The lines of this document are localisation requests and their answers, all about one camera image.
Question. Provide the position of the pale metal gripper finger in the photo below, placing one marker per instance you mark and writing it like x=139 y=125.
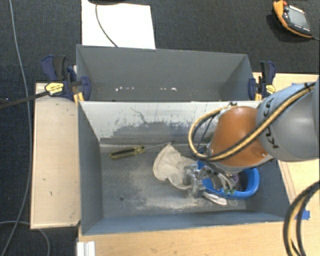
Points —
x=190 y=175
x=198 y=189

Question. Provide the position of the white cloth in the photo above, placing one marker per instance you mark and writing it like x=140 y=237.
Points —
x=168 y=167

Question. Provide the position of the blue plastic cup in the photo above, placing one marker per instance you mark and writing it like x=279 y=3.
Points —
x=253 y=180

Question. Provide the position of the grey metal bin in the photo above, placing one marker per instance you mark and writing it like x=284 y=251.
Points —
x=130 y=185

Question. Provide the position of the pale wood board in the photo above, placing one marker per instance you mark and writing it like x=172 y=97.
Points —
x=55 y=160

